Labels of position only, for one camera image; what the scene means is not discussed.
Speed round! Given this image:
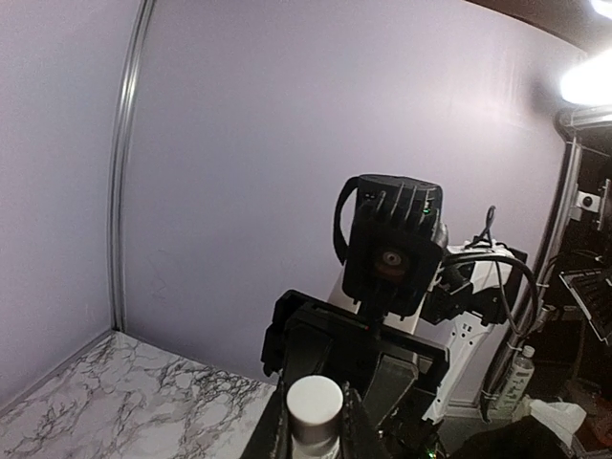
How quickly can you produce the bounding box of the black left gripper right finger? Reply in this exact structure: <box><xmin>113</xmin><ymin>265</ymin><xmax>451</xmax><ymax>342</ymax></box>
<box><xmin>339</xmin><ymin>382</ymin><xmax>391</xmax><ymax>459</ymax></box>

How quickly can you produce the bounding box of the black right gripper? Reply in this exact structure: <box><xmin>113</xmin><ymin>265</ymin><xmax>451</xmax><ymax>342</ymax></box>
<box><xmin>274</xmin><ymin>290</ymin><xmax>449</xmax><ymax>421</ymax></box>

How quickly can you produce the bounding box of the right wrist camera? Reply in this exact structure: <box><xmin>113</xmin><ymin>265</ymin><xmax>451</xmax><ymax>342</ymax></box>
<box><xmin>333</xmin><ymin>174</ymin><xmax>448</xmax><ymax>322</ymax></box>

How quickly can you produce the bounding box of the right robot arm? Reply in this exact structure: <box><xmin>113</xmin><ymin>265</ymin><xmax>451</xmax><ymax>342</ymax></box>
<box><xmin>261</xmin><ymin>206</ymin><xmax>525</xmax><ymax>425</ymax></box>

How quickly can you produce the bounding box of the clear nail polish bottle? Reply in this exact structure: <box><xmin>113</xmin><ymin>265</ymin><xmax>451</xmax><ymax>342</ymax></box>
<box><xmin>291</xmin><ymin>436</ymin><xmax>340</xmax><ymax>459</ymax></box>

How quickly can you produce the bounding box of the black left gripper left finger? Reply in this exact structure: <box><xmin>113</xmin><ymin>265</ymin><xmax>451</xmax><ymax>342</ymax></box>
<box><xmin>240</xmin><ymin>372</ymin><xmax>292</xmax><ymax>459</ymax></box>

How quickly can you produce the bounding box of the crumpled white tissue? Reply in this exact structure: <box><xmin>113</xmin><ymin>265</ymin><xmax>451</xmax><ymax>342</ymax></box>
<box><xmin>513</xmin><ymin>397</ymin><xmax>586</xmax><ymax>448</ymax></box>

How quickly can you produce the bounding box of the clear plastic water bottle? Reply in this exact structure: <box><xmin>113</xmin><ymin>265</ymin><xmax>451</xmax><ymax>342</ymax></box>
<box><xmin>495</xmin><ymin>345</ymin><xmax>536</xmax><ymax>419</ymax></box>

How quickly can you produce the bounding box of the right aluminium frame post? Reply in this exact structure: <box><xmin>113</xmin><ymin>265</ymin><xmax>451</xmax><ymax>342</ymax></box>
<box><xmin>106</xmin><ymin>0</ymin><xmax>157</xmax><ymax>332</ymax></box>

